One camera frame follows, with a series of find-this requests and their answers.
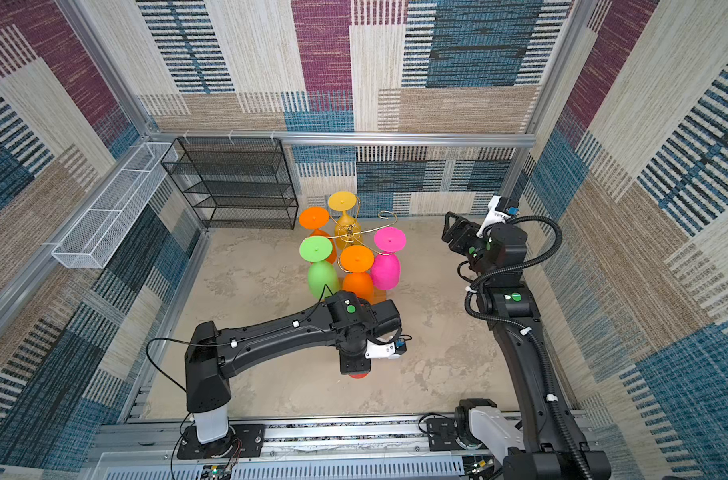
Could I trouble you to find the pink plastic wine glass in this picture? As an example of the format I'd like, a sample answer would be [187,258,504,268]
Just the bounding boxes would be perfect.
[371,227,407,291]

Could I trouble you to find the orange front wine glass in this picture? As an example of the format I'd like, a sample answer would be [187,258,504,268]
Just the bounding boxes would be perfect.
[340,245,375,303]

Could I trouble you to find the orange wine glass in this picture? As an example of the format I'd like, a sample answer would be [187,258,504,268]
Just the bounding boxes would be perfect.
[340,245,375,303]
[298,207,337,269]

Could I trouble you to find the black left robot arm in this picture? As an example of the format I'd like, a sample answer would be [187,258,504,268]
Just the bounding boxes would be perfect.
[173,289,409,460]

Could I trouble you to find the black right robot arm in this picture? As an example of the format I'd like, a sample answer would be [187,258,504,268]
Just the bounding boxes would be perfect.
[442,212,611,479]

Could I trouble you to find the yellow plastic wine glass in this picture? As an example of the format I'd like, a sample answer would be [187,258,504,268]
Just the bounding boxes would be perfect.
[328,191,362,249]

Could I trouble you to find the green plastic wine glass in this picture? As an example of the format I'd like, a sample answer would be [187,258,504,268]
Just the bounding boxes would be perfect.
[299,236,341,300]

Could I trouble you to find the orange back wine glass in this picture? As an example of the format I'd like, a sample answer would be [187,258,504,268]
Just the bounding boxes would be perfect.
[298,207,337,269]

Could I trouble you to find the black mesh shelf rack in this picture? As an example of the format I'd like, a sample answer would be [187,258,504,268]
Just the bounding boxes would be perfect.
[161,137,299,229]

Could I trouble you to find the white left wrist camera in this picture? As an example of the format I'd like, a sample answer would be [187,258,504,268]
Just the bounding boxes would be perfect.
[365,336,411,360]

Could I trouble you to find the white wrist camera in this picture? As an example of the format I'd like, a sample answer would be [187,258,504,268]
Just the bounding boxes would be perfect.
[365,336,411,360]
[477,195,519,238]

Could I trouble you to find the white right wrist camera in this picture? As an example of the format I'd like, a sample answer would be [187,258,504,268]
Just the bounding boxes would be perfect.
[477,195,519,238]

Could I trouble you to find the gold wire wine glass rack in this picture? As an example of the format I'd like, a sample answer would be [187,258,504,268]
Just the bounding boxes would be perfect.
[327,193,398,304]

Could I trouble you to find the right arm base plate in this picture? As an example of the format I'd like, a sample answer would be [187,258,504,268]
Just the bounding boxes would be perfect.
[420,415,480,451]

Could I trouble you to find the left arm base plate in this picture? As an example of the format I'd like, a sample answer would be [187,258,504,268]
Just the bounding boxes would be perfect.
[176,424,266,460]

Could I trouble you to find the white wire mesh basket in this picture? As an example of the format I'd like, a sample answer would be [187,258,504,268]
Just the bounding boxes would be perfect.
[52,142,171,269]

